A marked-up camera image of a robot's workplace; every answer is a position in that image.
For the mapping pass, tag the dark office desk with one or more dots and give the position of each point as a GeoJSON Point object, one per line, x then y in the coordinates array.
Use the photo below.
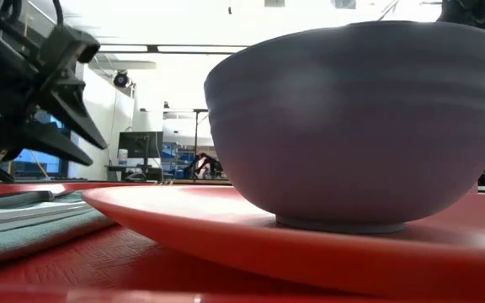
{"type": "Point", "coordinates": [141, 172]}

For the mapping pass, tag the long strip light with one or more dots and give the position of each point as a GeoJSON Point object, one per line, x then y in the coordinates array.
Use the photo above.
{"type": "Point", "coordinates": [183, 48]}

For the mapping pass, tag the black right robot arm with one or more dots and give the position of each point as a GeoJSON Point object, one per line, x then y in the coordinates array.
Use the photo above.
{"type": "Point", "coordinates": [465, 12]}

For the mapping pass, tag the round dark dome camera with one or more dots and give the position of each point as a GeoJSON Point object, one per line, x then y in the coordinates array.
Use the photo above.
{"type": "Point", "coordinates": [120, 80]}

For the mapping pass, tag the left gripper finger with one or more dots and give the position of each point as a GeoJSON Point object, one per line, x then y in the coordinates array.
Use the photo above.
{"type": "Point", "coordinates": [23, 136]}
{"type": "Point", "coordinates": [74, 109]}

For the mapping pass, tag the black computer monitor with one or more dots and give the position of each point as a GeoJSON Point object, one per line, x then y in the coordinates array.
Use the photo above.
{"type": "Point", "coordinates": [139, 144]}

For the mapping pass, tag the white canister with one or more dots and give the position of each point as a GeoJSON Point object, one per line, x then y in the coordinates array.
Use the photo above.
{"type": "Point", "coordinates": [122, 157]}

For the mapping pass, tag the person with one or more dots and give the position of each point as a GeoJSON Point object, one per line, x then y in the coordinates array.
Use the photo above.
{"type": "Point", "coordinates": [205, 168]}

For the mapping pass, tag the pink plastic plate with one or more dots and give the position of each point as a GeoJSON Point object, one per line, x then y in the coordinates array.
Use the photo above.
{"type": "Point", "coordinates": [268, 261]}

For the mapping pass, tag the black T-shaped stand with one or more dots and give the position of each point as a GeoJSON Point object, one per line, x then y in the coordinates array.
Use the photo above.
{"type": "Point", "coordinates": [195, 126]}

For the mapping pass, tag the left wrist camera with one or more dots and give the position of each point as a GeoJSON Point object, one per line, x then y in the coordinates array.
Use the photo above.
{"type": "Point", "coordinates": [67, 44]}

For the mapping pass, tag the black lab robot arm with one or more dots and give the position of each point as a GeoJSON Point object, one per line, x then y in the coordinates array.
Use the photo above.
{"type": "Point", "coordinates": [213, 162]}

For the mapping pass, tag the teal cloth napkin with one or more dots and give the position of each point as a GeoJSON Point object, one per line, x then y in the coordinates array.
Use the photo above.
{"type": "Point", "coordinates": [36, 244]}

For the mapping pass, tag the blue storage shelf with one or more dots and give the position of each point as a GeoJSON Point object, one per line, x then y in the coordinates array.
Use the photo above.
{"type": "Point", "coordinates": [168, 151]}

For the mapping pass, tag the red plastic tray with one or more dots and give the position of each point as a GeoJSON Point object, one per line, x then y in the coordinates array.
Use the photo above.
{"type": "Point", "coordinates": [99, 269]}

